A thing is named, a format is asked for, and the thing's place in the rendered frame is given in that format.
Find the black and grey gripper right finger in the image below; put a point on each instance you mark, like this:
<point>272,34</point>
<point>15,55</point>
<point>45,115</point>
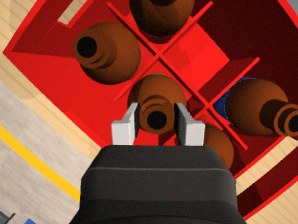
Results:
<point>190,131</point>

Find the red divided crate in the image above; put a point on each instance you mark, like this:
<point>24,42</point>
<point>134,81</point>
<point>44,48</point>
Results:
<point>230,38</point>

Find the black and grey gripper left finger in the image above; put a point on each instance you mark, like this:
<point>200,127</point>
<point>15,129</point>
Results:
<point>124,131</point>

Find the brown bottle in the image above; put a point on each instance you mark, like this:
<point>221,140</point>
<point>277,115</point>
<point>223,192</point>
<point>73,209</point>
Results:
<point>160,20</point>
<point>156,94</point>
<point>214,137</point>
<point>258,107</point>
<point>110,48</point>

